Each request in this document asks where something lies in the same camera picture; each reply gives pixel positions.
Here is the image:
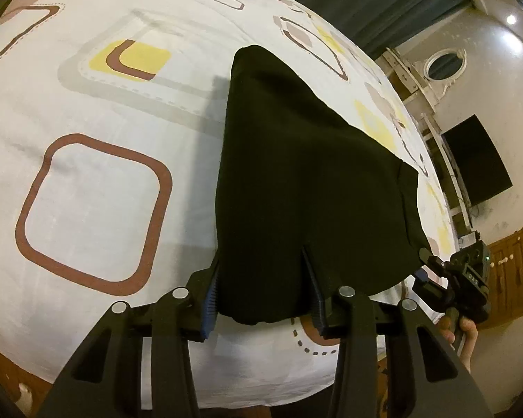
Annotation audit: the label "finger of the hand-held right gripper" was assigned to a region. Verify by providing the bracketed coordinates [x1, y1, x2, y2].
[417, 247, 455, 272]
[412, 269, 447, 299]

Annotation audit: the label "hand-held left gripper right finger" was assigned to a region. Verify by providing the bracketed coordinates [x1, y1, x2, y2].
[301, 244, 494, 418]

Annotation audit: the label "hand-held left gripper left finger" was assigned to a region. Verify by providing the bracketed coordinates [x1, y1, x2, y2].
[37, 255, 222, 418]

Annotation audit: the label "black pants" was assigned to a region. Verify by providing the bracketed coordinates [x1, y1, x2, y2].
[213, 45, 430, 326]

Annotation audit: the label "person's right hand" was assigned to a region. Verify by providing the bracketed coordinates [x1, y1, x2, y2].
[438, 316, 480, 375]

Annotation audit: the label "wooden cabinet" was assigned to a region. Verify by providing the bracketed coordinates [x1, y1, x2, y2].
[475, 225, 523, 325]

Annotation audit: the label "black television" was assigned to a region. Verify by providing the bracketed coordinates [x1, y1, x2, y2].
[440, 114, 514, 206]

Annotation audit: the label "printed white bed sheet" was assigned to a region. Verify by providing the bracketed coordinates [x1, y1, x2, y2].
[0, 0, 459, 410]

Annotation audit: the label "white dressing table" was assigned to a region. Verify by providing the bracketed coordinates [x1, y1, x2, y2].
[375, 46, 481, 245]

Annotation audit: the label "dark blue curtain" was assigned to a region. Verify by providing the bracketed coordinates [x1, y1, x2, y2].
[227, 0, 472, 60]

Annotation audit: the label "oval wall mirror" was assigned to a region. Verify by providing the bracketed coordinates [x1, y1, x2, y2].
[423, 48, 468, 83]

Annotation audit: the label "wooden bed frame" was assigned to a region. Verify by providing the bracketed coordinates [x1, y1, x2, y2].
[0, 339, 55, 418]

